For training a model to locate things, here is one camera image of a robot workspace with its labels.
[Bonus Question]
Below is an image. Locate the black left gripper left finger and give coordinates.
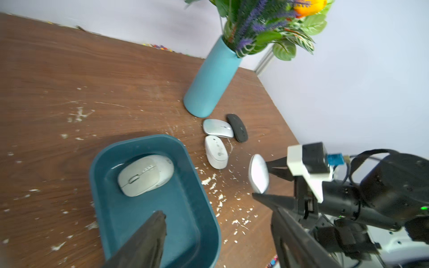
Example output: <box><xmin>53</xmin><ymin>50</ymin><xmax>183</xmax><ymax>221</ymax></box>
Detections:
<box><xmin>103</xmin><ymin>211</ymin><xmax>167</xmax><ymax>268</ymax></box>

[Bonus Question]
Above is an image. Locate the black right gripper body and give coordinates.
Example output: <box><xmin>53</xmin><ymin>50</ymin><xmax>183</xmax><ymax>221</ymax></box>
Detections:
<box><xmin>293</xmin><ymin>176</ymin><xmax>402</xmax><ymax>255</ymax></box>

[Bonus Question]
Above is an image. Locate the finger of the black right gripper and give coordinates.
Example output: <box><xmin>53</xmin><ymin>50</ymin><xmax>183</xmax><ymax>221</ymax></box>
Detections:
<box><xmin>252</xmin><ymin>193</ymin><xmax>297</xmax><ymax>213</ymax></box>
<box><xmin>266</xmin><ymin>156</ymin><xmax>294</xmax><ymax>182</ymax></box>

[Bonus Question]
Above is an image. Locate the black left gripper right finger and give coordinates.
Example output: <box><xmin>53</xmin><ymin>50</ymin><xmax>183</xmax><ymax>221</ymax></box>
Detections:
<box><xmin>271</xmin><ymin>208</ymin><xmax>340</xmax><ymax>268</ymax></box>

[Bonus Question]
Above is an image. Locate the white slim mouse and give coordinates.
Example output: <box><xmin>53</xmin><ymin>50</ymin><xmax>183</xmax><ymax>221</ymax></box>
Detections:
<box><xmin>248</xmin><ymin>154</ymin><xmax>269</xmax><ymax>194</ymax></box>

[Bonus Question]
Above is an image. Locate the teal plastic storage box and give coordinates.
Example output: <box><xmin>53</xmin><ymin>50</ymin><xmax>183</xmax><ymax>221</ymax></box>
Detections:
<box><xmin>89</xmin><ymin>135</ymin><xmax>221</xmax><ymax>268</ymax></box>

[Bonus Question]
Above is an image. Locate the black mouse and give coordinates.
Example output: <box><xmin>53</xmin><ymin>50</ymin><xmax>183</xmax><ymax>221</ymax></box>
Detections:
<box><xmin>226</xmin><ymin>114</ymin><xmax>249</xmax><ymax>143</ymax></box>

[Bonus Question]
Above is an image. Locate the small white mouse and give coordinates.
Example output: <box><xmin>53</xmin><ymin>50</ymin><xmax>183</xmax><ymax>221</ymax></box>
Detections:
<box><xmin>204</xmin><ymin>135</ymin><xmax>229</xmax><ymax>170</ymax></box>

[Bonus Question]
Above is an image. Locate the large white grey mouse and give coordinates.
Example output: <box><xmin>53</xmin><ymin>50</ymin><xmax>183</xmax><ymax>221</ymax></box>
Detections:
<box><xmin>117</xmin><ymin>154</ymin><xmax>175</xmax><ymax>197</ymax></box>

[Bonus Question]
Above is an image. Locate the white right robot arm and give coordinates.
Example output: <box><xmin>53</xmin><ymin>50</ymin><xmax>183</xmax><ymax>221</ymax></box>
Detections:
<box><xmin>249</xmin><ymin>143</ymin><xmax>429</xmax><ymax>268</ymax></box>

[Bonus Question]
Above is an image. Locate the silver flat mouse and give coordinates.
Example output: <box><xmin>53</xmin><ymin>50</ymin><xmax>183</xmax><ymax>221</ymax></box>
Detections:
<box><xmin>203</xmin><ymin>119</ymin><xmax>234</xmax><ymax>138</ymax></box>

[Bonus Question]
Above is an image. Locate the teal ceramic vase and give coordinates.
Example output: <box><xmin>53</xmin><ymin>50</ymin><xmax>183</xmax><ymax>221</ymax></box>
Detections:
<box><xmin>183</xmin><ymin>36</ymin><xmax>242</xmax><ymax>118</ymax></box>

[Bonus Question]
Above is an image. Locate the artificial plant bouquet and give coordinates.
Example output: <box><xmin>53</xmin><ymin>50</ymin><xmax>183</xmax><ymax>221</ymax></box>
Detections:
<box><xmin>183</xmin><ymin>0</ymin><xmax>336</xmax><ymax>61</ymax></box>

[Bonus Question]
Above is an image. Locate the colourful bead strip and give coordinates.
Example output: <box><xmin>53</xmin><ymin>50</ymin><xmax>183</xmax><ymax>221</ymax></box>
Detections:
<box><xmin>143</xmin><ymin>44</ymin><xmax>174</xmax><ymax>52</ymax></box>

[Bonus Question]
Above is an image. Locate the aluminium frame post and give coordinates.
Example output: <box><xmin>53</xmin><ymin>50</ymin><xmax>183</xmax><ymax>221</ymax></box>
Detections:
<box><xmin>255</xmin><ymin>46</ymin><xmax>274</xmax><ymax>76</ymax></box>

